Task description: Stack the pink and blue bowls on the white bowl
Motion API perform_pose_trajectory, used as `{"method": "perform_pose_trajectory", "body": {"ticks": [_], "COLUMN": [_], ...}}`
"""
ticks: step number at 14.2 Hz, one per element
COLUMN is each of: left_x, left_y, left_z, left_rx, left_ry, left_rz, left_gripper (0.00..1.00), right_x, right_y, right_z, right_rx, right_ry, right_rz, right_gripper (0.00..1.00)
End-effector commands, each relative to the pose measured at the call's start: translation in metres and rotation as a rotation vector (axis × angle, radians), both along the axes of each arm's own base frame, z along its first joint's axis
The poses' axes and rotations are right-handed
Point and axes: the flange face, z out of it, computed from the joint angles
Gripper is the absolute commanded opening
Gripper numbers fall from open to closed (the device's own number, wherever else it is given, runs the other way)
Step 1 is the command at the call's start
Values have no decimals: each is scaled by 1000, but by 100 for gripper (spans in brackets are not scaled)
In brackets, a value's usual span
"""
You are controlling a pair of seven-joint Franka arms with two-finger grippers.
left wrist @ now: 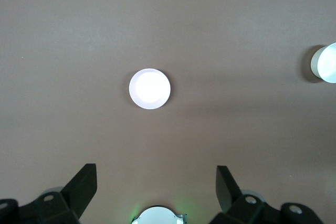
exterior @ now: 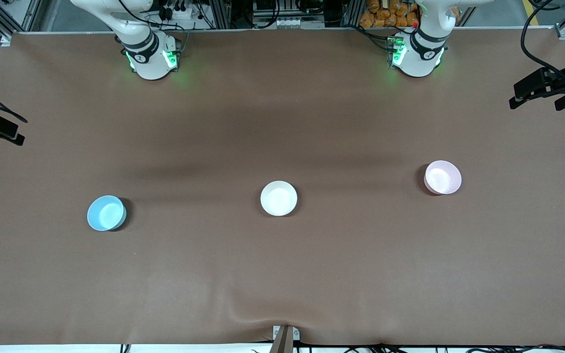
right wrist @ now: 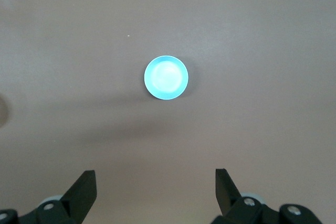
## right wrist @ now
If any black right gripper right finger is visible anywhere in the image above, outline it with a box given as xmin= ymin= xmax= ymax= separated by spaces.
xmin=211 ymin=168 xmax=271 ymax=224

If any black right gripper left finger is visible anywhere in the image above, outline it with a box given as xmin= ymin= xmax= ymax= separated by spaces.
xmin=15 ymin=170 xmax=97 ymax=224

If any light blue bowl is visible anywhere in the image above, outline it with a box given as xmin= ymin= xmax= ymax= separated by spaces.
xmin=143 ymin=55 xmax=190 ymax=101

